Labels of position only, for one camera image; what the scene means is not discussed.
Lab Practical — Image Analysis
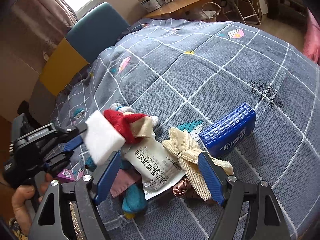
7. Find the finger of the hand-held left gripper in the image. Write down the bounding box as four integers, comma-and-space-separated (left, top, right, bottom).
56, 124, 88, 153
46, 151, 75, 174

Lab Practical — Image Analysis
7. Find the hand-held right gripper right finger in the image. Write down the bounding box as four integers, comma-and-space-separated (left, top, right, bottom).
198, 152, 292, 240

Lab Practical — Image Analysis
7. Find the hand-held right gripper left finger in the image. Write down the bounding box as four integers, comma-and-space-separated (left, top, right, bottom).
29, 151, 122, 240

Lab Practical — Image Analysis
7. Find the white sponge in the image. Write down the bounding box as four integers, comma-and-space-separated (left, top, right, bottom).
84, 110, 125, 166

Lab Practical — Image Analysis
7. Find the white wet wipes pack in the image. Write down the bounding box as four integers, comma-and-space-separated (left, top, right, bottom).
121, 132, 187, 201

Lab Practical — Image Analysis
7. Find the beige fabric piece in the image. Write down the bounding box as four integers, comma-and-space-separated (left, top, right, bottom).
131, 116, 157, 142

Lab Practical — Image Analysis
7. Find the person's left forearm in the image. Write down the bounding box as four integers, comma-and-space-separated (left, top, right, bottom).
0, 217, 29, 240

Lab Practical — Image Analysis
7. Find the person's left hand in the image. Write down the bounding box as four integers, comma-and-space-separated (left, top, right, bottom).
11, 174, 54, 233

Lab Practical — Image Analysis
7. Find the purple box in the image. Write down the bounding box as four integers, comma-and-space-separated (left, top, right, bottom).
55, 169, 83, 183

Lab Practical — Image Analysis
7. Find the pink towel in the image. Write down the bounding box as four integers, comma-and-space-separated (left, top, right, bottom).
109, 169, 143, 198

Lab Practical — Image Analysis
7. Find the pink satin scrunchie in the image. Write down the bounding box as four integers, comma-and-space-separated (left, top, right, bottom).
171, 176, 208, 200

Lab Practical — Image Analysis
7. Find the cream mesh cloth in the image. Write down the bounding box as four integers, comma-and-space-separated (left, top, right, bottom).
162, 127, 234, 202

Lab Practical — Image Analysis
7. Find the blue tissue pack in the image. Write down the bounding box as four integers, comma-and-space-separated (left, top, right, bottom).
199, 102, 257, 158

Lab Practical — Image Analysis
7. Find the red plush toy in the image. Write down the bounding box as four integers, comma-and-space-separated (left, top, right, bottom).
104, 109, 150, 145

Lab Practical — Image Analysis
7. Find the grey plaid quilt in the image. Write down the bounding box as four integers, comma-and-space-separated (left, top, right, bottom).
49, 19, 320, 240

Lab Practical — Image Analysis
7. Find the teal yellow grey headboard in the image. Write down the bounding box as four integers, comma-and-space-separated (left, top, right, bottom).
29, 2, 130, 103

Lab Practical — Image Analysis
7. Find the beige curtain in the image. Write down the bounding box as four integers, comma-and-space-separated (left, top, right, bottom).
11, 0, 78, 60

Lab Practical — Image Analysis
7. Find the white bag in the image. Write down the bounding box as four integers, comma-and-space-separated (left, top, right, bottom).
199, 2, 222, 22

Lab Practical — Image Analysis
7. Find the pink cloth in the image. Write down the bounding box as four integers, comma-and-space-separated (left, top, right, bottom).
302, 7, 320, 64

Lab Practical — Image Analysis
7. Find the wooden desk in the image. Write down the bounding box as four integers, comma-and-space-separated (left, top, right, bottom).
144, 0, 223, 19

